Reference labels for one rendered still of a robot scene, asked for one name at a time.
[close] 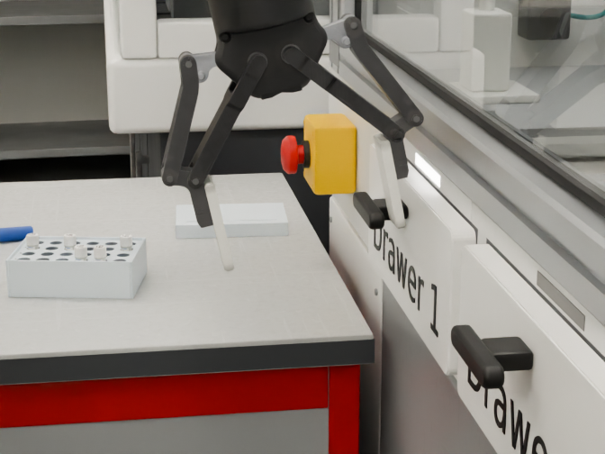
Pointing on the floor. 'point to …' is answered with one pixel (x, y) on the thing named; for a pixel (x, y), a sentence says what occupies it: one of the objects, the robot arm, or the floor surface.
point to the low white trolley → (181, 333)
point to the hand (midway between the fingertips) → (310, 230)
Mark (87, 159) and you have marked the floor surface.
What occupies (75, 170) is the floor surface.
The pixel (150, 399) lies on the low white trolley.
